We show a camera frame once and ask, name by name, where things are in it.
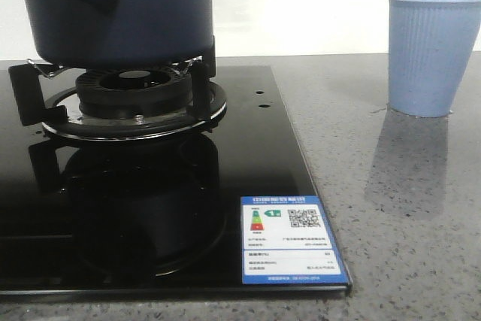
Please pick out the light blue ribbed plastic cup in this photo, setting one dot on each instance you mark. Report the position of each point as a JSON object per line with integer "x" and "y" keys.
{"x": 430, "y": 43}

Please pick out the dark blue cooking pot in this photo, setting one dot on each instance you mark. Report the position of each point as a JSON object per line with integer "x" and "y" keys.
{"x": 120, "y": 33}

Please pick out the black metal pot support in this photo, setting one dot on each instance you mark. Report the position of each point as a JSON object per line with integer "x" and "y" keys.
{"x": 61, "y": 115}

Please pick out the black glass gas stove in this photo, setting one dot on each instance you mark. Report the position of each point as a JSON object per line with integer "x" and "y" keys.
{"x": 155, "y": 218}

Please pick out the blue white energy label sticker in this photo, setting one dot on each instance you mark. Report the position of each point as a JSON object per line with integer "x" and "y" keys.
{"x": 286, "y": 240}

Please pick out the black round gas burner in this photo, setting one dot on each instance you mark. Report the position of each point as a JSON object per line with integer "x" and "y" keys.
{"x": 123, "y": 94}

